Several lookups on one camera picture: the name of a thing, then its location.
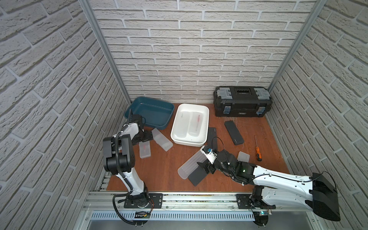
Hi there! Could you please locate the smooth translucent pencil case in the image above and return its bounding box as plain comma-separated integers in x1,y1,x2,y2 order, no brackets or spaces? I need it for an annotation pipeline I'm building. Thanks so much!
174,112,190,139

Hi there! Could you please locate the translucent case red content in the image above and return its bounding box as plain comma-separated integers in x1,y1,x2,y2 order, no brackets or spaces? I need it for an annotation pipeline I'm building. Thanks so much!
188,112,203,137

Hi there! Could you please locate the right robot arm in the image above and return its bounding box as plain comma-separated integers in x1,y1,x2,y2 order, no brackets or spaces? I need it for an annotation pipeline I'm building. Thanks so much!
198,146,341,222

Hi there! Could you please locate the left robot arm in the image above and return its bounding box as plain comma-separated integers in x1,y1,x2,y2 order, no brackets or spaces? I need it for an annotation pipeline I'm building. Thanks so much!
103,115,150,208

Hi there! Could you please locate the teal storage bin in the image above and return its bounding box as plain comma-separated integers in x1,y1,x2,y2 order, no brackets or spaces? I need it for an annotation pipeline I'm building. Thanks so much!
124,96,174,130

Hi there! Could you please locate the black pencil case tilted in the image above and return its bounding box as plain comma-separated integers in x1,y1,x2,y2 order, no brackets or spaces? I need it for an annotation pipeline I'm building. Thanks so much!
224,121,244,145

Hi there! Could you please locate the black pencil case upright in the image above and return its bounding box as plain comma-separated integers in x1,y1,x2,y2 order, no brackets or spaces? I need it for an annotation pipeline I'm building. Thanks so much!
207,127,218,150

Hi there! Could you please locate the black pencil case front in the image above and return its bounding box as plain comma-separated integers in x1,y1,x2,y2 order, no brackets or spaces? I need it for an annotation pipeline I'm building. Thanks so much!
188,166,209,186

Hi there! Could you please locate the white storage bin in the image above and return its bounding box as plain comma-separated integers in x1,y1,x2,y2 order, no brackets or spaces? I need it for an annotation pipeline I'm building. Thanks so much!
171,103,209,147

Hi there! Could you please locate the ribbed translucent pencil case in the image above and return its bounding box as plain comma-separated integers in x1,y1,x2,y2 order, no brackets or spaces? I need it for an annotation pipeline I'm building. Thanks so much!
177,150,207,180

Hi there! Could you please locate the black plastic toolbox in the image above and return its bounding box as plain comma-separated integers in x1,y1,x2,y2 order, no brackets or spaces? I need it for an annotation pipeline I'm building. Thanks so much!
213,86,273,117

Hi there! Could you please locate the orange handled screwdriver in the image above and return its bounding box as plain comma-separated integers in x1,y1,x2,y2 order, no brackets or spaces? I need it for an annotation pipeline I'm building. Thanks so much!
255,136,262,162

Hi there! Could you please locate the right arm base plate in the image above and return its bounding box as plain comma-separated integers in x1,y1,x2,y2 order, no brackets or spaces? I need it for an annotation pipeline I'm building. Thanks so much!
235,194,276,209

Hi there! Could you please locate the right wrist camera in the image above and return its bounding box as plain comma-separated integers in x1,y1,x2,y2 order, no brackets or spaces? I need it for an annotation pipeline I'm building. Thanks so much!
200,145,217,164

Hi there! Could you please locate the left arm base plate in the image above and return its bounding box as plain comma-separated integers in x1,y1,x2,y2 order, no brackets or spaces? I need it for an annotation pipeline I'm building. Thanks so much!
124,193,163,209

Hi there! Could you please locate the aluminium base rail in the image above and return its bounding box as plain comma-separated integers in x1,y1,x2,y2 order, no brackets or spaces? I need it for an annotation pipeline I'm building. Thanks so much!
82,191,311,213

